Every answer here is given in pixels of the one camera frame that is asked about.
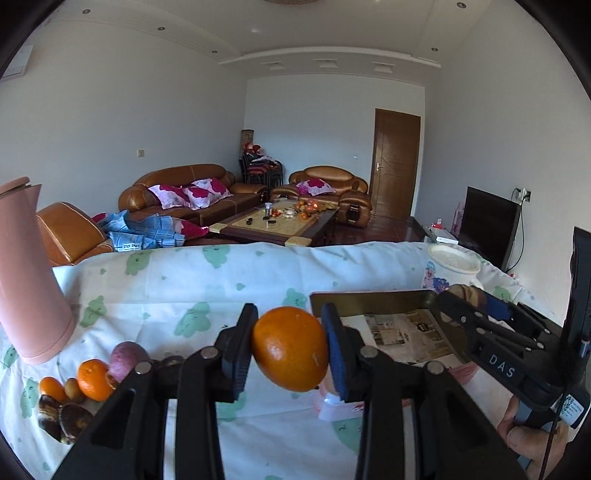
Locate medium orange tangerine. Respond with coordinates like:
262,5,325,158
77,359,114,402

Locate large orange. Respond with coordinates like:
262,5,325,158
252,306,329,392

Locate right hand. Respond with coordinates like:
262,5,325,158
497,396,570,479

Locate small brown longan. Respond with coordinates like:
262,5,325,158
64,378,86,404

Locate purple passion fruit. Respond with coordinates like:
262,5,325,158
107,341,150,384

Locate paper leaflet in tin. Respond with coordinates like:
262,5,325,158
342,309,461,368

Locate small orange tangerine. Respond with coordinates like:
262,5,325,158
39,376,68,403

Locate white lidded mug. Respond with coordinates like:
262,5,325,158
422,243,484,293

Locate white cloud pattern tablecloth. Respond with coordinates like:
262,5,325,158
0,241,560,480

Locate black television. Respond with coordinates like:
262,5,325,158
458,186,522,271

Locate pink electric kettle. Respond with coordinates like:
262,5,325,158
0,177,75,365

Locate blue plaid blanket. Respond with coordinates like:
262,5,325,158
95,210,185,252

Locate wooden coffee table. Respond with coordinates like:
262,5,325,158
209,200,338,247

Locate brown leather long sofa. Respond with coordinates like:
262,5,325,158
118,164,269,226

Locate pink floral left pillow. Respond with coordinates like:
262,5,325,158
148,184,209,210

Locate brown leather armchair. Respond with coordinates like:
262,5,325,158
270,165,373,228

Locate pink floral armchair pillow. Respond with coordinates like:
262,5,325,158
297,178,335,197

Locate pink floral right pillow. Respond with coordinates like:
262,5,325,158
189,178,232,206

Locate brown wooden door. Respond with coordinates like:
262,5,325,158
370,109,422,220

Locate stacked dark chairs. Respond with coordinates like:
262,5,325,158
238,142,283,189

